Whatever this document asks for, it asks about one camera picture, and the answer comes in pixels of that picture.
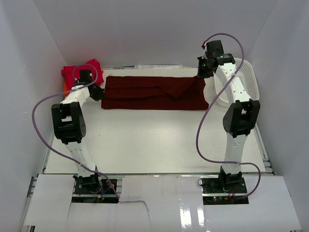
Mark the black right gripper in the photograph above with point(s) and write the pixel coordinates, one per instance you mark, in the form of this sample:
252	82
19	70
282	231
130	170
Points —
203	68

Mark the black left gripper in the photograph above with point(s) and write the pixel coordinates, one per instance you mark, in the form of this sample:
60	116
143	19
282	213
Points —
97	92

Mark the dark red t-shirt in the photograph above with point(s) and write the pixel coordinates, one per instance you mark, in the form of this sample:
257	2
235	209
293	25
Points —
154	93

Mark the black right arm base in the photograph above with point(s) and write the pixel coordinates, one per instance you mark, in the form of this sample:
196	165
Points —
214	194

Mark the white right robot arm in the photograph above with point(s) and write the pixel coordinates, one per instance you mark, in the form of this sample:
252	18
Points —
238	121

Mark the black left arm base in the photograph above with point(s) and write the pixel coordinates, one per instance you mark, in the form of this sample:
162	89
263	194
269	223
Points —
94	189

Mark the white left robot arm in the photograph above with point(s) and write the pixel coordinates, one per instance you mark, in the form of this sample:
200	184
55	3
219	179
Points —
70	128

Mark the folded orange t-shirt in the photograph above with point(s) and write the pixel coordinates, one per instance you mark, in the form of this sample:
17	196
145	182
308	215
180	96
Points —
66	88

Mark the folded bright red t-shirt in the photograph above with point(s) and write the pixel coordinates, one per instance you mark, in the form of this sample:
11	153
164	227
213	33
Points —
72	73

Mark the white perforated plastic basket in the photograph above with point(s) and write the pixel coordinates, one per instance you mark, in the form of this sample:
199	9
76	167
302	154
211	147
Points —
247	76

